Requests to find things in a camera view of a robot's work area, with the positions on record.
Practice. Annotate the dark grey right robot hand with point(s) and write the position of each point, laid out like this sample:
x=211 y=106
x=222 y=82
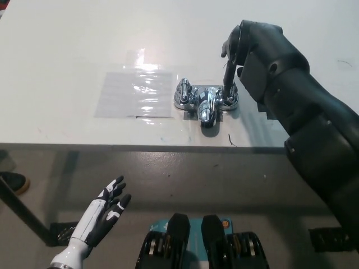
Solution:
x=266 y=47

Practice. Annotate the black table leg with foot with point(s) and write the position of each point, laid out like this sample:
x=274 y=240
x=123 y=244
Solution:
x=25 y=214

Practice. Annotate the black shoe tan sole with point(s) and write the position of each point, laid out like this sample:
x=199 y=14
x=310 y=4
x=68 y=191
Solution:
x=15 y=182

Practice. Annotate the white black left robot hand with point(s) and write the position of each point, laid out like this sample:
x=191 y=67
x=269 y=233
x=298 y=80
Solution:
x=89 y=221

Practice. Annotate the grey taped plastic sheet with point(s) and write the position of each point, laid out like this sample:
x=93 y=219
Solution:
x=120 y=95

